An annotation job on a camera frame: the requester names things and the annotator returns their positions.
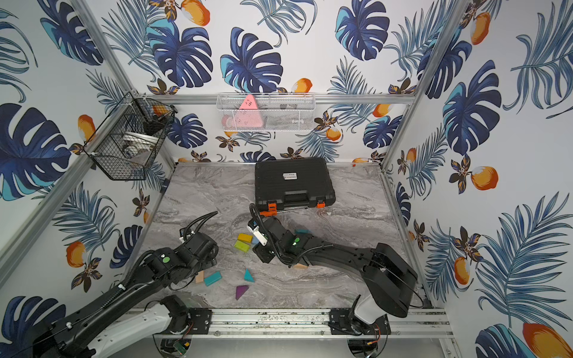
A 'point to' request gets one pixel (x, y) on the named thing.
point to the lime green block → (242, 246)
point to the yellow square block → (245, 237)
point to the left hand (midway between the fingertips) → (205, 255)
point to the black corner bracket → (164, 186)
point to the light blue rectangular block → (255, 240)
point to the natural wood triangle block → (300, 266)
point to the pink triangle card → (248, 115)
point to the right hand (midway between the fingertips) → (259, 242)
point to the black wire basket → (128, 139)
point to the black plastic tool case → (292, 183)
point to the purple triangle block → (240, 291)
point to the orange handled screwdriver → (274, 213)
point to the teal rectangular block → (213, 279)
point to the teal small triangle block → (248, 277)
